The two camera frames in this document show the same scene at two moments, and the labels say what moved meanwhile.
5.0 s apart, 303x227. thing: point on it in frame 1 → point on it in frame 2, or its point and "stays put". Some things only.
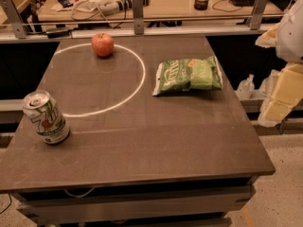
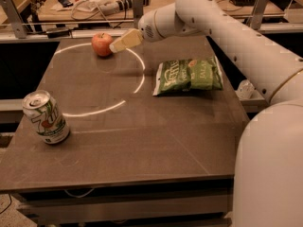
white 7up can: [45, 116] stays put
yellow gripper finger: [288, 93] → [147, 25]
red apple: [102, 43] stays put
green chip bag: [187, 74] stays put
